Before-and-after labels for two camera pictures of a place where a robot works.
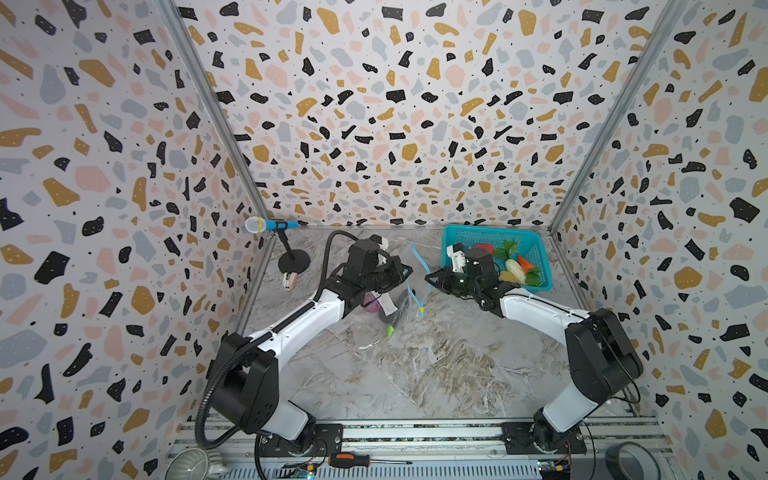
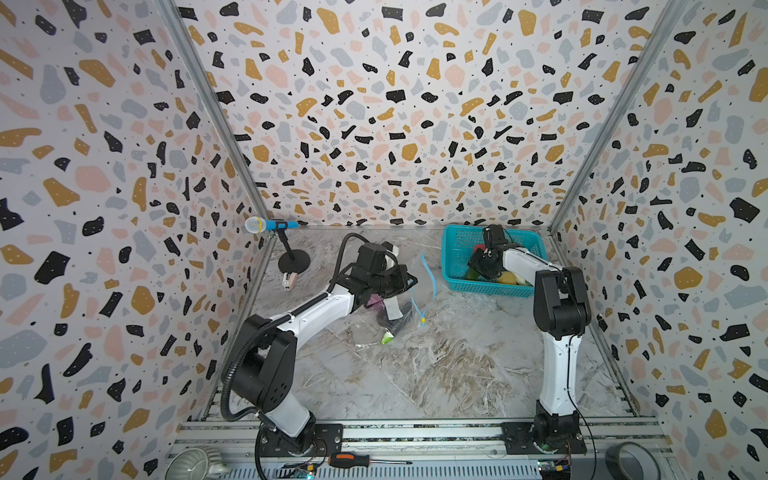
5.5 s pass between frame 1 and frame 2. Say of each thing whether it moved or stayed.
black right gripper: moved
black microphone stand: stayed
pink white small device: stayed
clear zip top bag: moved
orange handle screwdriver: stayed
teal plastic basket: stayed
